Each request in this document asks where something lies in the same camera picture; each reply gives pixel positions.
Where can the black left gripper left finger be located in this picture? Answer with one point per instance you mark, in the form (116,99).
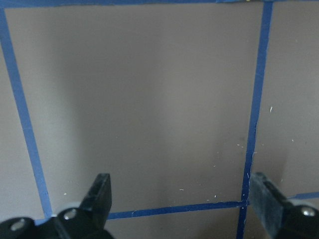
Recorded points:
(97,201)

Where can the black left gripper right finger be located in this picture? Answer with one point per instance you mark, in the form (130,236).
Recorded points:
(270,205)

